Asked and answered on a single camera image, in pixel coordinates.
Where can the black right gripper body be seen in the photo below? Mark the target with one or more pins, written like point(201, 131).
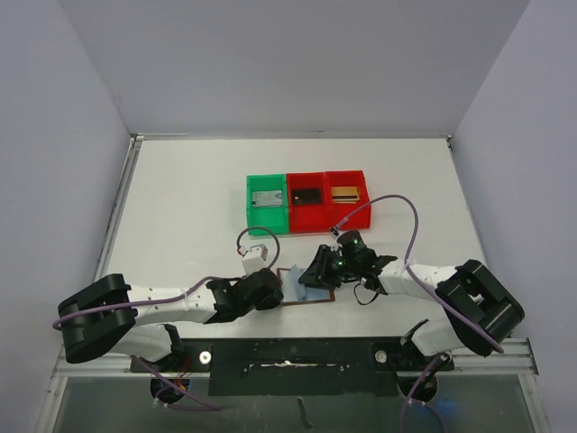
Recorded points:
point(328, 264)

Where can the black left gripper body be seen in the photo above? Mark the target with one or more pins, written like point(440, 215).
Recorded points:
point(269, 302)

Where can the brown leather card holder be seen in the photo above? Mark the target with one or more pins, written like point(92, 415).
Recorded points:
point(296, 293)

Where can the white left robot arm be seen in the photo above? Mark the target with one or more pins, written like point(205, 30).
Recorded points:
point(112, 316)

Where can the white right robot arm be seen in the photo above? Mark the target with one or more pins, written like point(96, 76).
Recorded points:
point(479, 312)

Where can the gold card in red bin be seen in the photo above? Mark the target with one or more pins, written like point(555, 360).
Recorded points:
point(345, 194)

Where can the black card in red bin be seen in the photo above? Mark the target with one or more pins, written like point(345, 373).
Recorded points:
point(303, 197)

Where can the silver card in green bin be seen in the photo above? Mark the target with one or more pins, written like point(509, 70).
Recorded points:
point(268, 198)

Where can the red plastic bin middle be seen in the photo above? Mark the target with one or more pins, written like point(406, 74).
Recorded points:
point(309, 218)

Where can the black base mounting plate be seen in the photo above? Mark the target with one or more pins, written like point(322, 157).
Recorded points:
point(298, 366)

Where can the green plastic bin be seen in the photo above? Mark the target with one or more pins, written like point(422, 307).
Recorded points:
point(276, 219)

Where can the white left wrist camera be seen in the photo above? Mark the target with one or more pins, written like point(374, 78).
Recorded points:
point(253, 258)

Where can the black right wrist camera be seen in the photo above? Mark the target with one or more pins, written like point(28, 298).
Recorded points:
point(351, 243)

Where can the aluminium left frame rail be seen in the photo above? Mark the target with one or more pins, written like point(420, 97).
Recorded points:
point(115, 217)

